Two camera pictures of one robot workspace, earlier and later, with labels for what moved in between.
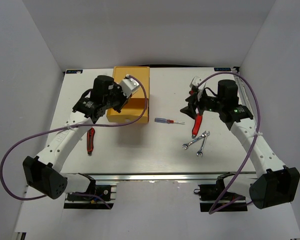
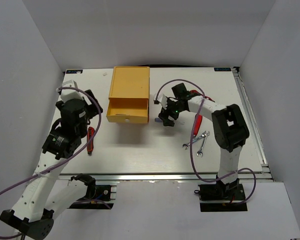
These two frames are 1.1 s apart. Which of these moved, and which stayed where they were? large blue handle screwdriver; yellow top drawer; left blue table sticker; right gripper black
Moved: right gripper black
Stayed: large blue handle screwdriver; left blue table sticker; yellow top drawer
